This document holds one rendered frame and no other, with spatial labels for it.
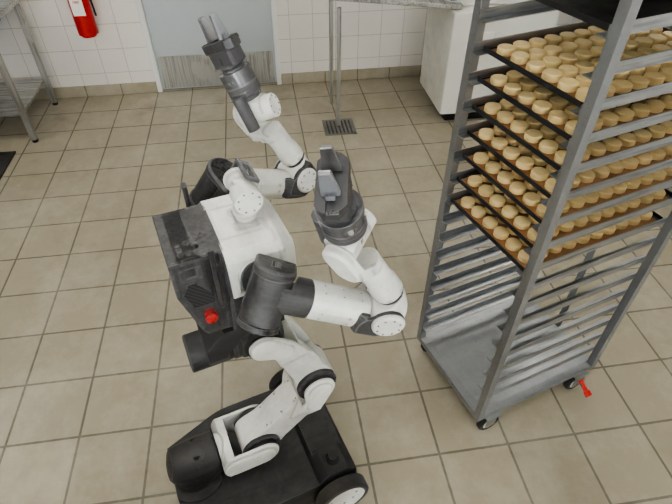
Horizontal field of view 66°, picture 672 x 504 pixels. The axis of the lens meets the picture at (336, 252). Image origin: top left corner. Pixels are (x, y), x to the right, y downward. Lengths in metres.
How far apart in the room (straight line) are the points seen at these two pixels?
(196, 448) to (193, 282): 0.88
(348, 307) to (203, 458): 0.99
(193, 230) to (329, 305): 0.37
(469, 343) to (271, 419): 1.03
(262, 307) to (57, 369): 1.85
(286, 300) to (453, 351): 1.45
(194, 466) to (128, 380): 0.81
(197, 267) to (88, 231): 2.37
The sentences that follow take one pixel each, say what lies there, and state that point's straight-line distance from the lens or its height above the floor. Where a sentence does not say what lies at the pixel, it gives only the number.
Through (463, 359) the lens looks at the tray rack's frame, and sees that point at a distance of 2.43.
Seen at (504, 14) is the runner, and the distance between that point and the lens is 1.67.
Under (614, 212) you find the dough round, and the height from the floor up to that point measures 1.04.
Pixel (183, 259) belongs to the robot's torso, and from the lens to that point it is 1.19.
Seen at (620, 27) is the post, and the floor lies 1.70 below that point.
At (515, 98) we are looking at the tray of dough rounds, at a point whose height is 1.40.
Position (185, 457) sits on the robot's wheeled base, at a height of 0.35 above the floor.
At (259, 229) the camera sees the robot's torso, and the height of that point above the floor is 1.29.
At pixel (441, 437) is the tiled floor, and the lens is 2.38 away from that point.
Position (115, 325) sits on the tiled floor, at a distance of 2.90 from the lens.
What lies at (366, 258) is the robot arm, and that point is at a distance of 1.08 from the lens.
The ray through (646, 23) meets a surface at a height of 1.68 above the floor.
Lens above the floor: 2.08
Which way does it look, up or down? 43 degrees down
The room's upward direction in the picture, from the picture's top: straight up
